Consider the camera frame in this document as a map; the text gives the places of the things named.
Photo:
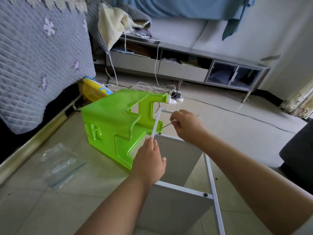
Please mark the person's left hand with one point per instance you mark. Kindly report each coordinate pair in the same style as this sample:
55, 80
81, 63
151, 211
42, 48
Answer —
149, 164

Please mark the person's right hand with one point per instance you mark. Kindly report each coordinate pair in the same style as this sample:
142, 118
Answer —
188, 125

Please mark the white wooden board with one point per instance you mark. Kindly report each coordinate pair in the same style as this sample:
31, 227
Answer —
171, 208
183, 156

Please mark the white metal frame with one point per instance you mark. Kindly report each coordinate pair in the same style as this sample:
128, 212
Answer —
214, 193

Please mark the clear plastic screw bag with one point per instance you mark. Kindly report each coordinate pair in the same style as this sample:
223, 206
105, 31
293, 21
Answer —
61, 166

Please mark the person's left forearm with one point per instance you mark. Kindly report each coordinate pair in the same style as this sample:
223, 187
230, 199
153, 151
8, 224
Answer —
115, 208

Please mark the person's right forearm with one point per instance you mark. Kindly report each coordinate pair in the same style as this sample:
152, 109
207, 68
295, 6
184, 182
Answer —
259, 183

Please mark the white power strip with plugs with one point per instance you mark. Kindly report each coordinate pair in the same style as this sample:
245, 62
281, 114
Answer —
176, 95

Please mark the green plastic stool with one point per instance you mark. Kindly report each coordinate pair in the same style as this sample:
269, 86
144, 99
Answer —
110, 124

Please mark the grey marble TV cabinet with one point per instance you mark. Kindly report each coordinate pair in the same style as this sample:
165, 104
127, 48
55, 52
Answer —
190, 61

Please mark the yellow plastic basket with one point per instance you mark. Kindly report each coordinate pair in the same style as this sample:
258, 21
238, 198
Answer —
95, 89

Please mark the grey sofa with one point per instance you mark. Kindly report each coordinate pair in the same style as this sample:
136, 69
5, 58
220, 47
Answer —
298, 154

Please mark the patterned beige curtain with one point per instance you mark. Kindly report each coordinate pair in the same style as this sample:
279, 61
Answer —
299, 100

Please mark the blue cloth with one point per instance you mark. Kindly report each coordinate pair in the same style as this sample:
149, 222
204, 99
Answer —
190, 4

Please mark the pile of pale cloth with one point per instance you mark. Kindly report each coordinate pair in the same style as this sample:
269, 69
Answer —
115, 22

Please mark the grey textured furniture cover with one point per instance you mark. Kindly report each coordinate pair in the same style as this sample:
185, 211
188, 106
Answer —
39, 61

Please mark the chrome metal base rail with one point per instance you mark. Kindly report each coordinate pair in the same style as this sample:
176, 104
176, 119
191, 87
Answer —
34, 139

